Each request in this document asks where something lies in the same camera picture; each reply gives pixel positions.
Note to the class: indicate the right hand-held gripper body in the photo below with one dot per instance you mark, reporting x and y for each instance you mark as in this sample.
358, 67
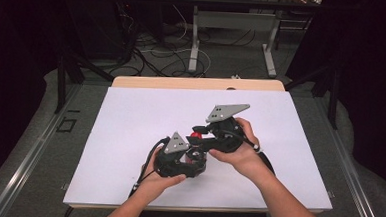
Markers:
224, 137

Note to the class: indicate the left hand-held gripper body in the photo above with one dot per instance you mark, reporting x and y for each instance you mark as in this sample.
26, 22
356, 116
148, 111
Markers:
175, 144

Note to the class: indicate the red bottle cap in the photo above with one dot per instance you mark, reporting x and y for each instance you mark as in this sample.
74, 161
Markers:
197, 135

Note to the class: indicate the person's right hand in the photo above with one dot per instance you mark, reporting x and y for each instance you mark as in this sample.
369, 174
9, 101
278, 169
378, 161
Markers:
245, 159

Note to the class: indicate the person's left hand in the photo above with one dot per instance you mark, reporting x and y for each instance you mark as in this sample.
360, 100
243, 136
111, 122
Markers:
157, 181

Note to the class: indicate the white table board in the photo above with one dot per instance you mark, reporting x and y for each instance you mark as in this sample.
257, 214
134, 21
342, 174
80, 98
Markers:
140, 119

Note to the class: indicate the wooden table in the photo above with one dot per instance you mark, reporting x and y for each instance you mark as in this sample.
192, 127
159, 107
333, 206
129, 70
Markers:
182, 83

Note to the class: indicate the black metal stand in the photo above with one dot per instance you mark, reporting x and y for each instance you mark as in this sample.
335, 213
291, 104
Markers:
332, 95
61, 81

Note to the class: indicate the black floor socket frame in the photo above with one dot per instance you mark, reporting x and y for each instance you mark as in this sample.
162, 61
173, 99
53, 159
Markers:
66, 125

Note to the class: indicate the white metal-frame desk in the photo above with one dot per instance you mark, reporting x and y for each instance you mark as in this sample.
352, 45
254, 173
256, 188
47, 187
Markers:
235, 20

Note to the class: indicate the aluminium floor rail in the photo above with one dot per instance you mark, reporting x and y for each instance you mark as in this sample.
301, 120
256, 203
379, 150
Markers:
24, 166
351, 170

